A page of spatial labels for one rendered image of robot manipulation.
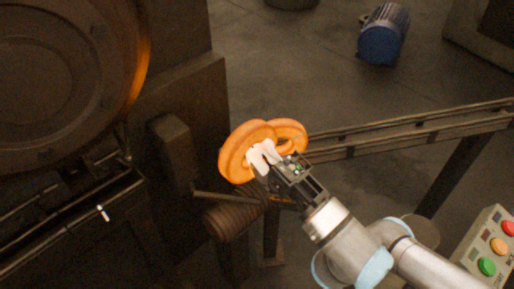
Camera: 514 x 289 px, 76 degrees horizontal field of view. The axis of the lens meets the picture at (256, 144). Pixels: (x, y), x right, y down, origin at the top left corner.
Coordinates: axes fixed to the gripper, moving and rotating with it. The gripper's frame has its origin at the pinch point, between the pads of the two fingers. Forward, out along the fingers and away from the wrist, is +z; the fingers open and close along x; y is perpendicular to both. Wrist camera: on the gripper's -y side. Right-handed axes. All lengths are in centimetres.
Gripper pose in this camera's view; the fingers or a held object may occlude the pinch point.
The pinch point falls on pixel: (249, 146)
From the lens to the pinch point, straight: 73.7
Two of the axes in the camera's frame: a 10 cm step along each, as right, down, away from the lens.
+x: -7.2, 5.0, -4.8
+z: -6.6, -7.0, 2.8
